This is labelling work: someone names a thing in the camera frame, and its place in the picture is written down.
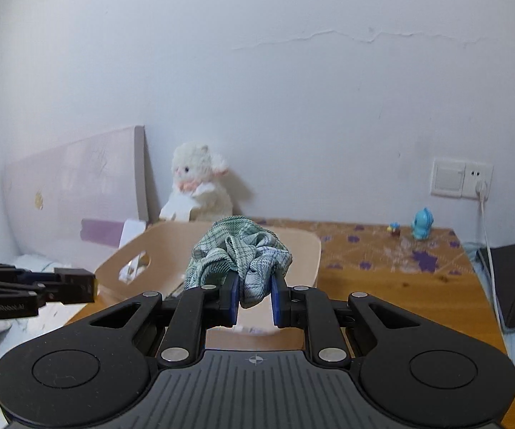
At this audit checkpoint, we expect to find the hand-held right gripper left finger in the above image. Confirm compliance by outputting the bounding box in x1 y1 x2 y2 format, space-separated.
88 272 240 365

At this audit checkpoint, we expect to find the white plush toy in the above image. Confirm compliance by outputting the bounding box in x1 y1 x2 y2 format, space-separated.
170 142 234 222

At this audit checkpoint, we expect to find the white plug with cable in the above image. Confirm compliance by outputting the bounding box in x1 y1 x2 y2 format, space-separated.
475 180 509 322

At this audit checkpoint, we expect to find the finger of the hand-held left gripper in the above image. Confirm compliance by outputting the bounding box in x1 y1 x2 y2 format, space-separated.
0 268 97 305
0 259 57 285

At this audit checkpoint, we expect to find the white paper box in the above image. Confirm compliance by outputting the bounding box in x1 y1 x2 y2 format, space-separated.
119 218 147 252

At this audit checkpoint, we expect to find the green plaid cloth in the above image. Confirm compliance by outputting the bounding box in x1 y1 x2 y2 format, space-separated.
185 216 293 309

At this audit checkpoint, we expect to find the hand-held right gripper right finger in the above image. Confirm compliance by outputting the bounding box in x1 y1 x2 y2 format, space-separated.
272 273 421 364

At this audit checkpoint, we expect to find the pink headboard panel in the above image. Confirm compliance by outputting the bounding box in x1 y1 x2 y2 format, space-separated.
3 125 151 270

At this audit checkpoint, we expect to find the blue toy figurine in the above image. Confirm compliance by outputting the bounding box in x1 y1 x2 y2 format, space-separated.
411 208 435 241

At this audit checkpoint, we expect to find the orange floral table mat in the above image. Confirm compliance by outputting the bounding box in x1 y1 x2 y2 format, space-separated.
251 217 475 276

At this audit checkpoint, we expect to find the white wall switch socket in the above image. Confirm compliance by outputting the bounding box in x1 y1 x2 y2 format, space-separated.
431 157 494 200

